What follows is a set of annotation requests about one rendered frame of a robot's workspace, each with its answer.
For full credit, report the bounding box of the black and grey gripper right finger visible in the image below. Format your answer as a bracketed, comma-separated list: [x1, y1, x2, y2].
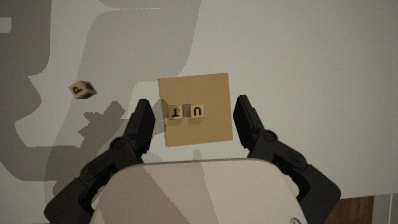
[233, 95, 341, 224]

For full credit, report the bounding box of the tan letter block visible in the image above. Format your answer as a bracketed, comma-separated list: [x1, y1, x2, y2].
[190, 104, 204, 118]
[168, 105, 184, 120]
[69, 80, 97, 99]

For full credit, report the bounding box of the tan mat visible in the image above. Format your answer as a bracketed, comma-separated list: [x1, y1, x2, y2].
[159, 73, 233, 147]

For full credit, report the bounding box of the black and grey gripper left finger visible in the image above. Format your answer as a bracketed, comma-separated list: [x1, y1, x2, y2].
[44, 99, 156, 224]

